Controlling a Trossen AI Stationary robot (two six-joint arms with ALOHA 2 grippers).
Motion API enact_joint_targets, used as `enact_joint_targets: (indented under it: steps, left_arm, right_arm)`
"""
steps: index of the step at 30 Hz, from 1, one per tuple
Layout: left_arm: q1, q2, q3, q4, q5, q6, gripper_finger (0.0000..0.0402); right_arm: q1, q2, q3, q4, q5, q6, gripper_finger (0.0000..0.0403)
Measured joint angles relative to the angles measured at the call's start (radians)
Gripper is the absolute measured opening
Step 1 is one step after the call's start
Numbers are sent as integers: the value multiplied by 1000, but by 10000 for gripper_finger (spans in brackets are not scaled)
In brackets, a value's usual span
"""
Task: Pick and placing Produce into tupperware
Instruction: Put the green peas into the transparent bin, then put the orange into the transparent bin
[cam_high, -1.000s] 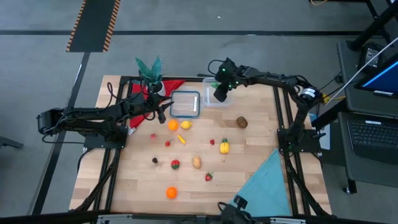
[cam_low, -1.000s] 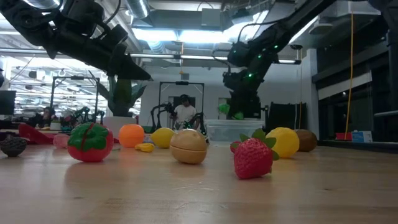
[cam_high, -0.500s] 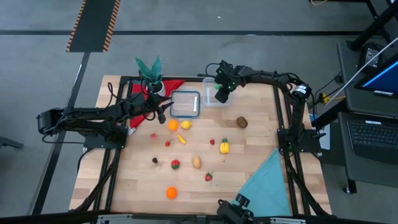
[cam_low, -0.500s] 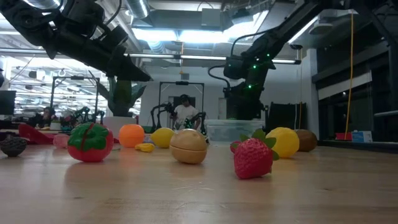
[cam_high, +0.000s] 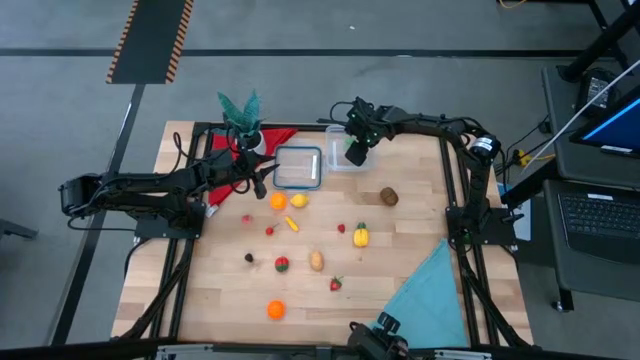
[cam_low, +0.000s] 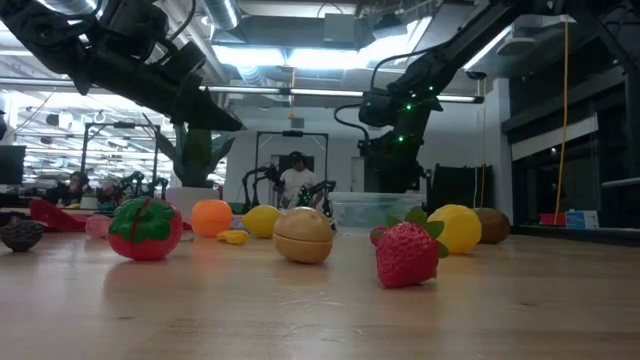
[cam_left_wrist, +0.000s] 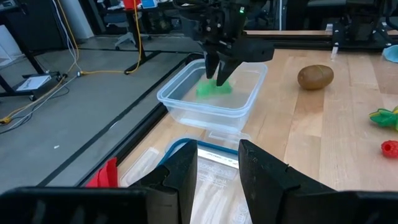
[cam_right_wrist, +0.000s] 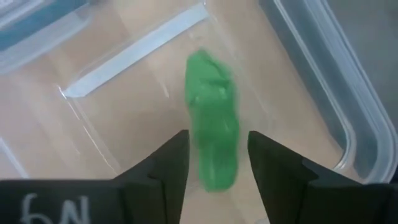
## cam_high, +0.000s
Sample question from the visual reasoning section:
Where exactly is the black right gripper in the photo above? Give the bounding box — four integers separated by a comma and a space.
343, 97, 399, 168

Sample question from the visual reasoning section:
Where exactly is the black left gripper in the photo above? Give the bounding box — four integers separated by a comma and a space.
213, 148, 279, 201

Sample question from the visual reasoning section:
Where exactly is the clear plastic tupperware container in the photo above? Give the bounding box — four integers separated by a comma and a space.
324, 124, 377, 174

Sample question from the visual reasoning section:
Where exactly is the clear lid with blue rim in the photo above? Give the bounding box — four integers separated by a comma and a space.
272, 144, 324, 193

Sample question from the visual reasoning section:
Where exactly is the red cloth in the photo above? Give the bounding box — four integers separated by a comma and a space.
206, 127, 300, 219

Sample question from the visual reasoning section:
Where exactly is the artificial plant in white pot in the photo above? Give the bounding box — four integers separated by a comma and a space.
216, 88, 268, 157

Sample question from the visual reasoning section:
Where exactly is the teal folded cloth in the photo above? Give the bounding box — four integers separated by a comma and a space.
372, 238, 470, 350

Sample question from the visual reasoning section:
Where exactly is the black hazard-striped floor mat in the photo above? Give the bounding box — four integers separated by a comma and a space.
105, 0, 195, 85

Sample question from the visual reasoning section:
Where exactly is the pale box beside table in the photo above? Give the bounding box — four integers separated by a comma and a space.
497, 180, 533, 242

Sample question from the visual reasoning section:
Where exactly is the black mechanical device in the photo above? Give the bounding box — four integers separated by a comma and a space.
346, 311, 414, 360

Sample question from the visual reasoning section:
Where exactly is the black power adapter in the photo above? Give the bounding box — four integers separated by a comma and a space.
574, 67, 624, 119

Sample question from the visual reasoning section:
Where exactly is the grey laptop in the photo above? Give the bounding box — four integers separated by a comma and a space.
544, 179, 640, 266

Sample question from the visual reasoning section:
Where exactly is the grey chair base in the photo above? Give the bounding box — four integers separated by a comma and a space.
0, 218, 40, 242

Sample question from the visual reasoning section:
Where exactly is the black crossbar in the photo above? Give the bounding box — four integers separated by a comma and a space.
0, 338, 640, 360

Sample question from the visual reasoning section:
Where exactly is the dark monitor with blue line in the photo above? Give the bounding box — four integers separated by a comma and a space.
568, 94, 640, 160

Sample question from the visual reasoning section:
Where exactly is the black desk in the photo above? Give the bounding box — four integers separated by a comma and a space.
541, 63, 640, 314

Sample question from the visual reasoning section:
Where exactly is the black aluminium table frame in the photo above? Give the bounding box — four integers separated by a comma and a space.
110, 119, 535, 351

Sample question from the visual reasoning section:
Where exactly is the silver bracket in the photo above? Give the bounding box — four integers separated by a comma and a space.
154, 342, 215, 360
433, 348, 494, 360

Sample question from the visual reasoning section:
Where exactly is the white cable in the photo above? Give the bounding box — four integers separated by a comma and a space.
522, 58, 640, 171

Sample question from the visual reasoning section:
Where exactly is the black diagonal post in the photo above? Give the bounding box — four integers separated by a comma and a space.
557, 0, 640, 84

